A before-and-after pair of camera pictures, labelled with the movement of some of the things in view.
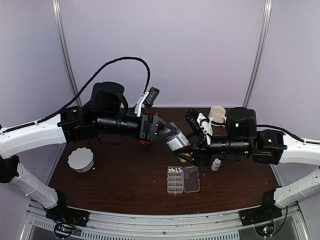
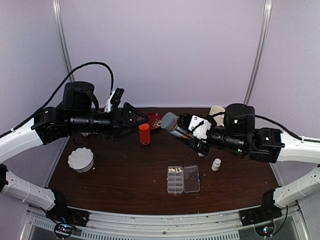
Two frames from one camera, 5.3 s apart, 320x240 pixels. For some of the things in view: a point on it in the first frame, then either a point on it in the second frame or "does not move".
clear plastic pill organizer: (181, 179) does not move
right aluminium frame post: (267, 14) does not move
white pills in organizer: (177, 170) does not move
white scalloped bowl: (81, 160) does not move
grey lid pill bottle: (177, 141) → (169, 121)
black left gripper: (148, 127) → (125, 120)
